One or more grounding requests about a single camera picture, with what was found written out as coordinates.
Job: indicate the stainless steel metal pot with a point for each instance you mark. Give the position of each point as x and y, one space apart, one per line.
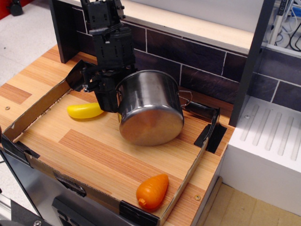
149 108

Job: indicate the dark grey left post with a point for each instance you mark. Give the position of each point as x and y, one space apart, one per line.
70 29

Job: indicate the yellow toy banana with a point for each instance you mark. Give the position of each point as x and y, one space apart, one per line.
84 111

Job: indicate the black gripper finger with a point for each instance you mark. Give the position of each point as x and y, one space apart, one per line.
104 87

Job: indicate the white toy sink drainboard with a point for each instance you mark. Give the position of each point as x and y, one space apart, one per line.
263 157

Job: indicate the cardboard fence with black tape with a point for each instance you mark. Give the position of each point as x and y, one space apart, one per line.
84 170

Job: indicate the orange toy carrot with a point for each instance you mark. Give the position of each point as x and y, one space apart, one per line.
151 192

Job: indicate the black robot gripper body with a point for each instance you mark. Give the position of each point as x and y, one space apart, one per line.
115 56

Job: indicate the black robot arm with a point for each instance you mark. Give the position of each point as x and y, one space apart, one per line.
103 14

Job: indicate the dark grey vertical post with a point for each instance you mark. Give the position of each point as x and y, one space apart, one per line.
254 51

